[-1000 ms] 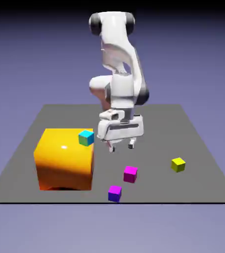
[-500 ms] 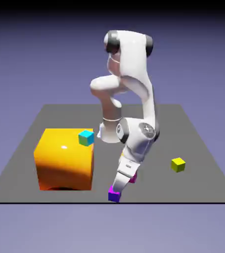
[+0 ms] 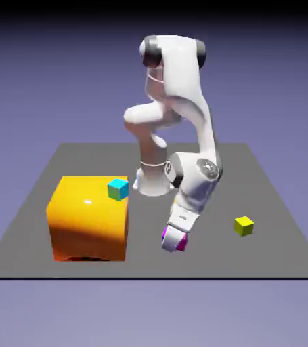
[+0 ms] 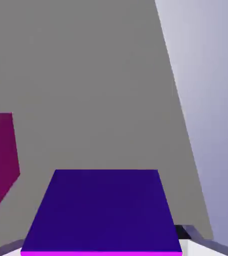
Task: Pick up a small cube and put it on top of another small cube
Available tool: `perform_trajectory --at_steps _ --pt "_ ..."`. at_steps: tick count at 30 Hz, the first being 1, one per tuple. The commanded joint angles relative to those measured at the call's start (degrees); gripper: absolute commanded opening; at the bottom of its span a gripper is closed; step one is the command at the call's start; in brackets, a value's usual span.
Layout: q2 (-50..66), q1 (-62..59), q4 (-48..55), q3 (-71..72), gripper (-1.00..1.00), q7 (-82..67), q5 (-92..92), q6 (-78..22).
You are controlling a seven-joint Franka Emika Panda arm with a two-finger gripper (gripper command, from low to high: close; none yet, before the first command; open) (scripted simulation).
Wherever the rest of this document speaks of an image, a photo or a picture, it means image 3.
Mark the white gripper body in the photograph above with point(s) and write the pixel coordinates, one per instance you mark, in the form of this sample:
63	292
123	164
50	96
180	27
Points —
172	239

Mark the small magenta cube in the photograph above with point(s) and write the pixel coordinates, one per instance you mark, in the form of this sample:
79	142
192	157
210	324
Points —
182	244

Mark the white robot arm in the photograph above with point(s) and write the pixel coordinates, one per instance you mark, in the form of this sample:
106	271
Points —
182	81

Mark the small yellow cube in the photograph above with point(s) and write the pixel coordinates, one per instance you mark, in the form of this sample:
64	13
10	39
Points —
243	225

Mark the small cyan cube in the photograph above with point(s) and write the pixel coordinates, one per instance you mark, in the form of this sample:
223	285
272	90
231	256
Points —
118	189

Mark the large orange box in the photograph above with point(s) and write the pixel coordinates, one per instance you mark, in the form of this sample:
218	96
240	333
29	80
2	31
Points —
86	217

